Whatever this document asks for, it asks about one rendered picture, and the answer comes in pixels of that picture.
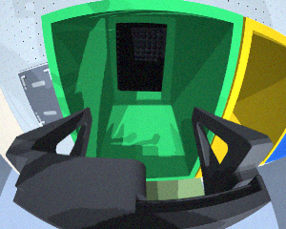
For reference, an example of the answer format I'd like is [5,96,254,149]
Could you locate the black well plate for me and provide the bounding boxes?
[116,23,167,92]

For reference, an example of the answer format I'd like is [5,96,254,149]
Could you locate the grey perforated base plate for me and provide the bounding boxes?
[0,0,286,155]

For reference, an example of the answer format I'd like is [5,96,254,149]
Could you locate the green bin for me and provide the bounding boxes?
[41,0,243,181]

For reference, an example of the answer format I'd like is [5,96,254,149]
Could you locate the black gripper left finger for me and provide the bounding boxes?
[11,108,92,156]

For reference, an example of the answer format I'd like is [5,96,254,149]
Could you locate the yellow bin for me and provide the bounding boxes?
[221,16,286,165]

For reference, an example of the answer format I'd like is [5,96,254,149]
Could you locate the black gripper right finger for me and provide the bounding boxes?
[192,107,273,195]

